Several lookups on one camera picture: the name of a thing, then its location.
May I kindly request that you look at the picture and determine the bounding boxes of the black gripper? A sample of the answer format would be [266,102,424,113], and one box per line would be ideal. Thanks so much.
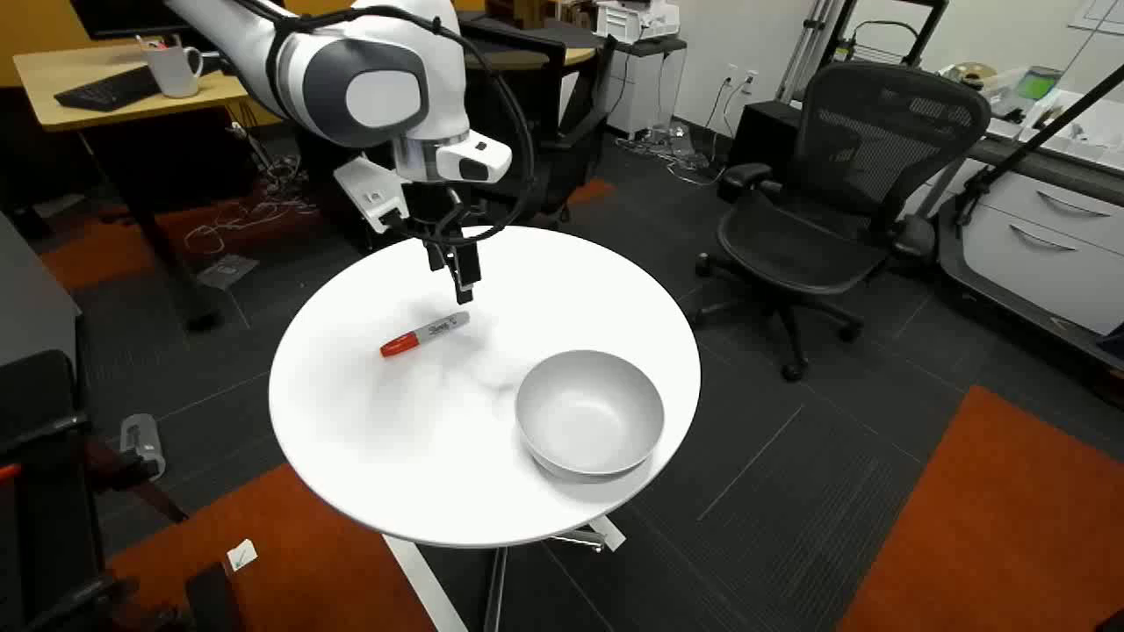
[409,174,490,308]

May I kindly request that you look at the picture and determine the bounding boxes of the red capped marker pen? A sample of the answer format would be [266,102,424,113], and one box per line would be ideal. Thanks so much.
[377,306,473,361]

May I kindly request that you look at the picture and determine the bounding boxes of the grey round bowl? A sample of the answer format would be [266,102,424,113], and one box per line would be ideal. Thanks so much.
[512,349,667,483]

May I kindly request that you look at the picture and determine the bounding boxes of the white storage unit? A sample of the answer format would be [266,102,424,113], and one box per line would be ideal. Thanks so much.
[593,0,687,140]

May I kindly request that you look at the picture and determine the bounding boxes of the white mug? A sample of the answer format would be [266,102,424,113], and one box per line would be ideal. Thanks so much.
[138,31,212,102]

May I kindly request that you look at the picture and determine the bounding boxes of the black floor box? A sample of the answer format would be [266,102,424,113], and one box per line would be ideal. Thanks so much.
[740,97,815,184]

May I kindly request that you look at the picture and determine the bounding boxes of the small white floor tag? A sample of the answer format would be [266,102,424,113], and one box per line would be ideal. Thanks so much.
[221,537,262,577]

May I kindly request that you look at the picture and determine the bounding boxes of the black keyboard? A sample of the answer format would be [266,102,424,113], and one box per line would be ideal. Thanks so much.
[49,63,166,117]

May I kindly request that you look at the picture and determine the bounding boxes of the light wooden desk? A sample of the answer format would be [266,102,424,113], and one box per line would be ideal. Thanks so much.
[9,36,257,334]

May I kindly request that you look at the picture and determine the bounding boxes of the black mesh office chair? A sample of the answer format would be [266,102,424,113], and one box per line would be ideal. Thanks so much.
[692,61,994,387]

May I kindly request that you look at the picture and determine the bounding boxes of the black computer monitor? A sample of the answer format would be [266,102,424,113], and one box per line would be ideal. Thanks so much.
[68,0,189,43]

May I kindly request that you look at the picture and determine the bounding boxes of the black equipment cart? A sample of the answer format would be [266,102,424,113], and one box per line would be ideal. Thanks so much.
[0,215,134,632]

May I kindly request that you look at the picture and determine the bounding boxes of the white drawer cabinet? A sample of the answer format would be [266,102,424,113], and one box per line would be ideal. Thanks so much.
[954,160,1124,340]

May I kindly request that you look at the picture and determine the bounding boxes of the black slanted tripod pole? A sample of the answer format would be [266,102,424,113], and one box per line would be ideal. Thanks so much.
[953,63,1124,228]

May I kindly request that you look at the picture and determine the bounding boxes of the green topped device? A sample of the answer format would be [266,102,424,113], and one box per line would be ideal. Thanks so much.
[1016,63,1067,106]

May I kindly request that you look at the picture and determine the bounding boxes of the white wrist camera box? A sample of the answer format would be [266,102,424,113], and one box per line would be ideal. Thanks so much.
[330,154,416,237]

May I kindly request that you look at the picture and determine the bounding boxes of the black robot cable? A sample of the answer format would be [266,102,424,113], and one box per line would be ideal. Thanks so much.
[436,10,540,246]

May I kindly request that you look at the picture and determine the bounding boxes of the white table base frame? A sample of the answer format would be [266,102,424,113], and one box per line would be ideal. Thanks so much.
[383,514,631,632]

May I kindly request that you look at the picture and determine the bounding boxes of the grey cylinder handle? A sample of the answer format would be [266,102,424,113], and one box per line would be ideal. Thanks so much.
[115,409,170,483]

